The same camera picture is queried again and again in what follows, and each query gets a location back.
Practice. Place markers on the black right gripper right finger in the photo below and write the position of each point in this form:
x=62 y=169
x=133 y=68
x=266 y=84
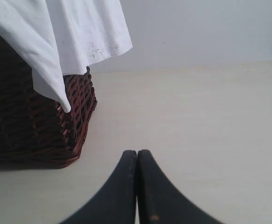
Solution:
x=159 y=201

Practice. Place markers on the dark brown wicker basket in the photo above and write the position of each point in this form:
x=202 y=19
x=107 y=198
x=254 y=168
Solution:
x=35 y=132

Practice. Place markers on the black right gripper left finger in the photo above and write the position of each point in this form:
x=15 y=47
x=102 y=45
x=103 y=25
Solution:
x=115 y=202

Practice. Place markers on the white t-shirt red lettering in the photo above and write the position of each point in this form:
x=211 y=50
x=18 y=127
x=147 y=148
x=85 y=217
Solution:
x=62 y=37

